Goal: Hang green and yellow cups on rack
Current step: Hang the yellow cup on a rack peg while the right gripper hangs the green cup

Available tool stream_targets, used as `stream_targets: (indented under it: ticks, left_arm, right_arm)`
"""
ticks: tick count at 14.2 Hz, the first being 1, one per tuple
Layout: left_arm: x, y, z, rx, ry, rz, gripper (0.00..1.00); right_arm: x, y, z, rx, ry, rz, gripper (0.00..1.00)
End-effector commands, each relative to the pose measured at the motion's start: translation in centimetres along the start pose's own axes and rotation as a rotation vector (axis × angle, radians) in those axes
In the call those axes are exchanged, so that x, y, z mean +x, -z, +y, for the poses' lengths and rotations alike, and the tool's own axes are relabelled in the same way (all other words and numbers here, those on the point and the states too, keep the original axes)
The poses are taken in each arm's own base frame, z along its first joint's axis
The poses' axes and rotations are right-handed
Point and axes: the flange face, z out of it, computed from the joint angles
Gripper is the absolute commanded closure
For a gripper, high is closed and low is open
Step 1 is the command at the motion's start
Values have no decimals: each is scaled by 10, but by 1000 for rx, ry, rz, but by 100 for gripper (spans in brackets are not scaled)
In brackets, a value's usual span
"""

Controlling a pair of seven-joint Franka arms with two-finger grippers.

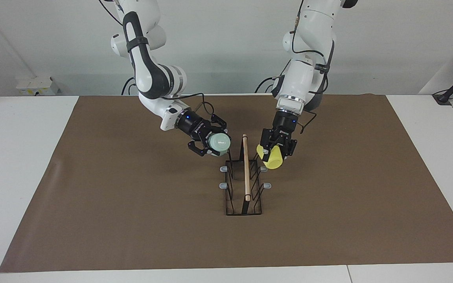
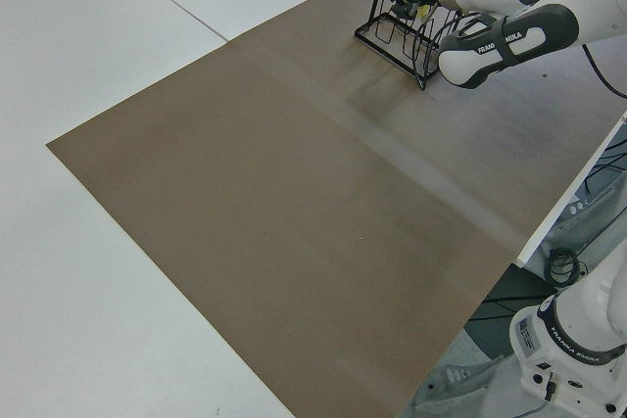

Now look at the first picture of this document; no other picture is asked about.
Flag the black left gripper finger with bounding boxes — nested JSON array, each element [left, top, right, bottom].
[[282, 139, 298, 160], [260, 129, 275, 158]]

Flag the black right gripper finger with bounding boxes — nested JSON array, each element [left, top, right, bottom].
[[187, 138, 212, 157], [210, 114, 228, 134]]

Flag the yellow plastic cup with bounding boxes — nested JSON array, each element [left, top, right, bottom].
[[256, 143, 283, 170]]

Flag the pale green plastic cup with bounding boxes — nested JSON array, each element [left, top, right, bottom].
[[204, 132, 232, 157]]

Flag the brown table mat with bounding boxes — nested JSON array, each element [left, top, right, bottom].
[[0, 94, 453, 273]]

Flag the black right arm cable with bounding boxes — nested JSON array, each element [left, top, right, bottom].
[[173, 92, 215, 118]]

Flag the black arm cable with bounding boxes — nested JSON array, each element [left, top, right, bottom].
[[291, 0, 335, 135], [173, 92, 215, 118]]

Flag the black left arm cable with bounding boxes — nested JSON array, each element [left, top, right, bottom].
[[291, 0, 335, 135]]

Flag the black wire cup rack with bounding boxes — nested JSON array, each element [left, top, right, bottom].
[[219, 134, 272, 216]]

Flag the black base cables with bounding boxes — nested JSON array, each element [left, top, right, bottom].
[[254, 64, 286, 94]]

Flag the black base cable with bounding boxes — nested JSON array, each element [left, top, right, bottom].
[[122, 76, 137, 96]]

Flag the white wall power box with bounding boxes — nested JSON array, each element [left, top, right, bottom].
[[16, 75, 60, 96]]

